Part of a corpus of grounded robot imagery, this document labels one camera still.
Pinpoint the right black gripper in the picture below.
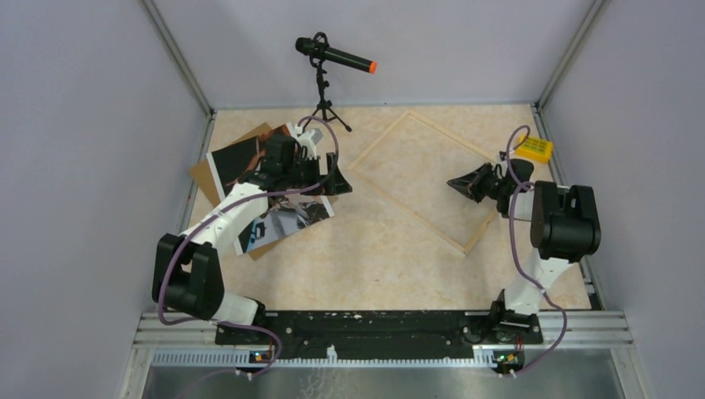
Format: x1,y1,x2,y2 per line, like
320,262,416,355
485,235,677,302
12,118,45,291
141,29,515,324
447,162,509,204

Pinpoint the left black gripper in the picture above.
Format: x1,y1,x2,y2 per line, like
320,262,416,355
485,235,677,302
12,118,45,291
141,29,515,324
283,152,352,196

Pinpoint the light wooden picture frame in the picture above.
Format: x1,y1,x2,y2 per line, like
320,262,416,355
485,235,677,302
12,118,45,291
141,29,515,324
348,111,496,254

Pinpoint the printed photo sheet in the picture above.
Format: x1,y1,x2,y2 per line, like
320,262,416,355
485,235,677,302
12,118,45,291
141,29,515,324
207,123,334,258

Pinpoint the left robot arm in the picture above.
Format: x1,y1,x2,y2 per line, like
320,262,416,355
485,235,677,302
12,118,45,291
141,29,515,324
152,129,352,344

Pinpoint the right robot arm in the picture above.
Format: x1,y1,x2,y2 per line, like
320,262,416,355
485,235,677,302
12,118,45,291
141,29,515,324
447,159,601,342

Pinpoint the black tripod mic stand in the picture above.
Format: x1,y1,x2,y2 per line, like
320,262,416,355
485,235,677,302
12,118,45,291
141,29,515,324
295,32,353,132

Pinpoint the yellow rectangular block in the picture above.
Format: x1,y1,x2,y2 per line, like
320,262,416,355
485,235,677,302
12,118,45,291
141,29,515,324
514,135,554,164

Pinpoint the black microphone orange tip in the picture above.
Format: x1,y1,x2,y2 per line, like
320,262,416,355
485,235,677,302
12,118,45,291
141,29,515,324
295,37,377,74

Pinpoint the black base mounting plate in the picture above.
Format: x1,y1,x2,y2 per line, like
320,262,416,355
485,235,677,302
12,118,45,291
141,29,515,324
214,310,544,360

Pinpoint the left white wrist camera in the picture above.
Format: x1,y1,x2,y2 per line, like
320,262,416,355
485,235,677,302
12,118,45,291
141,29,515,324
292,126,323,160

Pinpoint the aluminium rail front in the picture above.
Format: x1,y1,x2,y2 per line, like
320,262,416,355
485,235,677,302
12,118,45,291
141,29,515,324
119,311,655,398

